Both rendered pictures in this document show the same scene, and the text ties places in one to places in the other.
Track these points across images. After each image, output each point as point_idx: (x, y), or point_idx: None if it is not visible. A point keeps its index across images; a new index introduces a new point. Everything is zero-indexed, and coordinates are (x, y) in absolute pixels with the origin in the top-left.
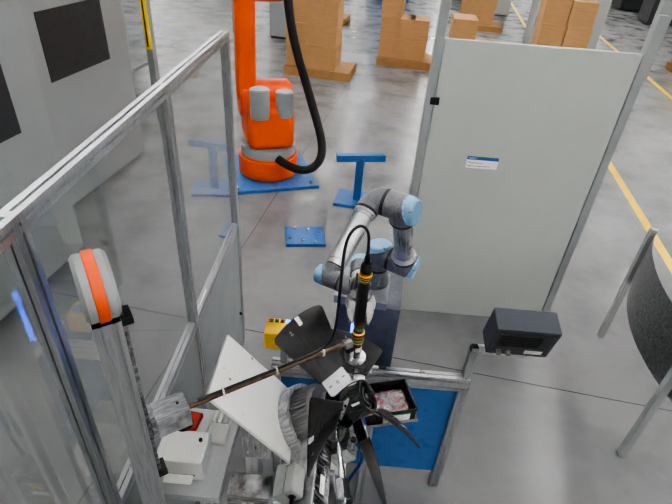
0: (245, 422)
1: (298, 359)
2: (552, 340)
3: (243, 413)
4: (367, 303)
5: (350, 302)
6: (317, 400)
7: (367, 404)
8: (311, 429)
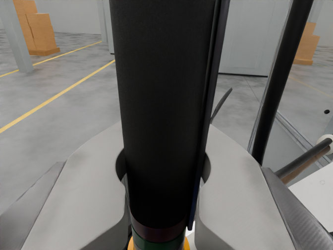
0: (309, 180)
1: (304, 154)
2: None
3: (323, 184)
4: (82, 232)
5: (272, 229)
6: (222, 102)
7: (132, 234)
8: (216, 106)
